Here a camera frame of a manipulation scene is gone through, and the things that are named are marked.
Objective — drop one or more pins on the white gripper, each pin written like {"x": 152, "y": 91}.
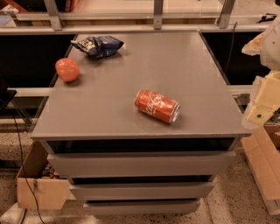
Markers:
{"x": 271, "y": 49}

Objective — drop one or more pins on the red coke can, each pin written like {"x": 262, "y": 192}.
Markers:
{"x": 157, "y": 106}

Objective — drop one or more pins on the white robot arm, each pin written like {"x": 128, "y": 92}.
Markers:
{"x": 267, "y": 45}

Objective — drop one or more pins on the right cardboard box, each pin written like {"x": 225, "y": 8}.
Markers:
{"x": 262, "y": 150}

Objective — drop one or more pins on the cardboard box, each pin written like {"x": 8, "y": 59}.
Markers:
{"x": 38, "y": 190}
{"x": 262, "y": 150}

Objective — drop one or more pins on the top grey drawer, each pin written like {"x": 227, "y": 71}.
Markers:
{"x": 140, "y": 164}

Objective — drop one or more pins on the grey drawer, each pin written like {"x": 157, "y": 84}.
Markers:
{"x": 142, "y": 191}
{"x": 142, "y": 207}
{"x": 140, "y": 164}

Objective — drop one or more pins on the grey drawer cabinet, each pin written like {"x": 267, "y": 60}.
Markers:
{"x": 97, "y": 113}

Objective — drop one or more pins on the middle grey drawer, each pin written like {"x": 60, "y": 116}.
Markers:
{"x": 142, "y": 191}

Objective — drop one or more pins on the blue chip bag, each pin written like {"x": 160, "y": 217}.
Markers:
{"x": 98, "y": 47}

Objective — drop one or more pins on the bottom grey drawer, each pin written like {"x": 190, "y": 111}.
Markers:
{"x": 142, "y": 207}

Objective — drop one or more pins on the red apple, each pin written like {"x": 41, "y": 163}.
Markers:
{"x": 67, "y": 69}

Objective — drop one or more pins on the left cardboard box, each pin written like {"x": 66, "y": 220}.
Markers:
{"x": 38, "y": 190}

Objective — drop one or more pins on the metal rail frame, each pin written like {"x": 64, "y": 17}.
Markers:
{"x": 29, "y": 17}

